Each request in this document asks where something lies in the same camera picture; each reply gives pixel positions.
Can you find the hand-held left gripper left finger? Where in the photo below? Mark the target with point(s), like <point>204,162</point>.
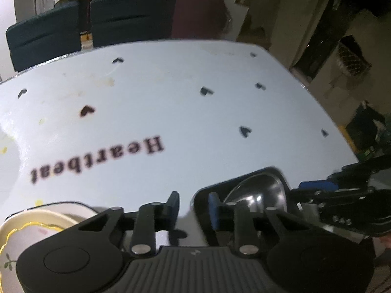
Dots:
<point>173,207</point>

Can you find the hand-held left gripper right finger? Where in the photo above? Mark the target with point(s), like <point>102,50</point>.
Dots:
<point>213,212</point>

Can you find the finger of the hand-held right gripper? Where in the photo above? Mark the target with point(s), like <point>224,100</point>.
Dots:
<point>308,196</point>
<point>317,185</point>

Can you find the maroon chair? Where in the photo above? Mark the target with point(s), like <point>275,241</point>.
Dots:
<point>198,15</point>

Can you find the lemon print scalloped bowl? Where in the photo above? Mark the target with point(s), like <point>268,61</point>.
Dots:
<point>18,247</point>

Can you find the dark blue chair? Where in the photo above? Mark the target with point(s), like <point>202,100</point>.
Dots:
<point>42,36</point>
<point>131,18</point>

